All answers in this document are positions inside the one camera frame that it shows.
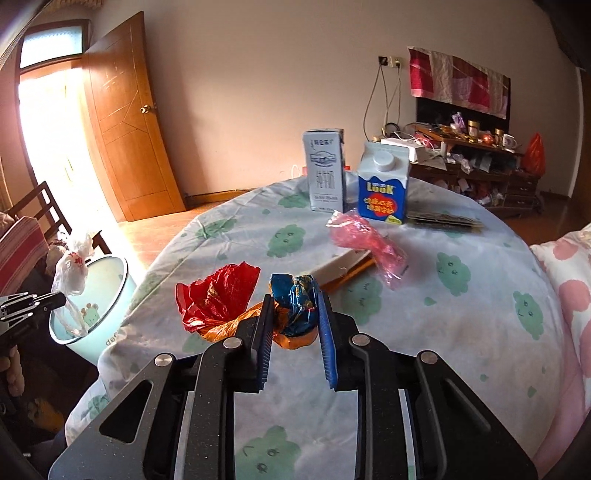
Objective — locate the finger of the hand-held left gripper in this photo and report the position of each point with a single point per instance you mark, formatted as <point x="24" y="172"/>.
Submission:
<point x="18" y="334"/>
<point x="32" y="304"/>

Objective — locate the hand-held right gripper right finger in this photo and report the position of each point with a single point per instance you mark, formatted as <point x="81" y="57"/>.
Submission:
<point x="327" y="350"/>

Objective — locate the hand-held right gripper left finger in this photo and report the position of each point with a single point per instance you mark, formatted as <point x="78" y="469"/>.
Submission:
<point x="264" y="350"/>

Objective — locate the white plastic bag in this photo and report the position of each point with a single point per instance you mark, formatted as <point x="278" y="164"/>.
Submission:
<point x="71" y="272"/>

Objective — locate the blue snack wrapper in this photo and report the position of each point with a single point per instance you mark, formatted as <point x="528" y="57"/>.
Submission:
<point x="295" y="304"/>

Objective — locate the light blue trash bin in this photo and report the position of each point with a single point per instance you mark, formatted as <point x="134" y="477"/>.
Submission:
<point x="106" y="295"/>

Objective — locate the person's left hand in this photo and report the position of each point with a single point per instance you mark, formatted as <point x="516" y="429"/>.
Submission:
<point x="11" y="376"/>

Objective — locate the orange plastic bag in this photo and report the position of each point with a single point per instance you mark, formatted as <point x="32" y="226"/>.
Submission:
<point x="249" y="325"/>

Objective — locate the red striped cloth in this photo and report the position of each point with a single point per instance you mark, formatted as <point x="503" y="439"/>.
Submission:
<point x="23" y="244"/>

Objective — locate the red foil wrapper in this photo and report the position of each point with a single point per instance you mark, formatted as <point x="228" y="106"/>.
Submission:
<point x="217" y="295"/>

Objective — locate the white flat box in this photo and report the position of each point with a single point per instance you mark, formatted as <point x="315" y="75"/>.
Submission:
<point x="344" y="267"/>

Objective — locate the dark wooden chair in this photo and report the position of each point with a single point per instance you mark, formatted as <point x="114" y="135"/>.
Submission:
<point x="51" y="207"/>

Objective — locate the pink plastic bag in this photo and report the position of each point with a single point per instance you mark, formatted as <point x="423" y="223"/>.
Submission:
<point x="369" y="240"/>

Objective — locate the blue and white carton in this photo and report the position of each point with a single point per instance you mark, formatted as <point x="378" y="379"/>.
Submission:
<point x="383" y="189"/>

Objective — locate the tall white milk carton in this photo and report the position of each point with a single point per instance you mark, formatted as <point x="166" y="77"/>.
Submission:
<point x="325" y="170"/>

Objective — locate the wooden door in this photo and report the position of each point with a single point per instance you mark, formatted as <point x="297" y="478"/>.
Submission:
<point x="124" y="120"/>

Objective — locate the cluttered wooden tv stand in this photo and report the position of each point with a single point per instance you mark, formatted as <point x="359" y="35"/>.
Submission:
<point x="508" y="184"/>

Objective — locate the pink spotted blanket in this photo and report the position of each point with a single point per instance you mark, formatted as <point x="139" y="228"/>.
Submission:
<point x="572" y="286"/>

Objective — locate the black television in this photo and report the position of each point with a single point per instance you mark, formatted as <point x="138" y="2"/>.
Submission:
<point x="434" y="113"/>

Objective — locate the transom window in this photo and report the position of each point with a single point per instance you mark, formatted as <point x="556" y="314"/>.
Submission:
<point x="51" y="41"/>

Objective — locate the gold jar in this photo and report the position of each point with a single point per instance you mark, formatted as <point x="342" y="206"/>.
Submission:
<point x="473" y="128"/>

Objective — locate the white mug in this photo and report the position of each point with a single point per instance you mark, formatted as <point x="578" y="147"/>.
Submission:
<point x="509" y="141"/>

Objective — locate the small red plastic bag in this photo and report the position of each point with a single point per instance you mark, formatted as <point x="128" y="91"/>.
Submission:
<point x="534" y="154"/>

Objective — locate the red patchwork cloth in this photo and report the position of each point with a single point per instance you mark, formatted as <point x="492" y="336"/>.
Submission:
<point x="457" y="78"/>

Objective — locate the white wall socket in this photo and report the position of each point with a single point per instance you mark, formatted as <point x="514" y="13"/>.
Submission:
<point x="395" y="61"/>

